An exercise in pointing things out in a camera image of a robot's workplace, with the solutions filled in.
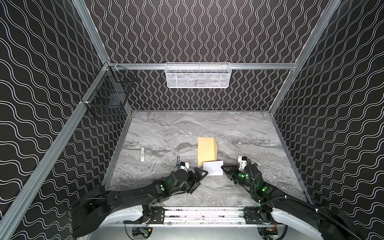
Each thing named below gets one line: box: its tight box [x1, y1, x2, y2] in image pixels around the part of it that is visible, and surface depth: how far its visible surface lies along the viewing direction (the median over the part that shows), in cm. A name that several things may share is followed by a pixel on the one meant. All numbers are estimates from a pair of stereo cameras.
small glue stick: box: [140, 147, 145, 162], surface depth 96 cm
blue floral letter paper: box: [202, 160, 224, 176], surface depth 87 cm
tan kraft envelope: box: [197, 137, 218, 167], surface depth 100 cm
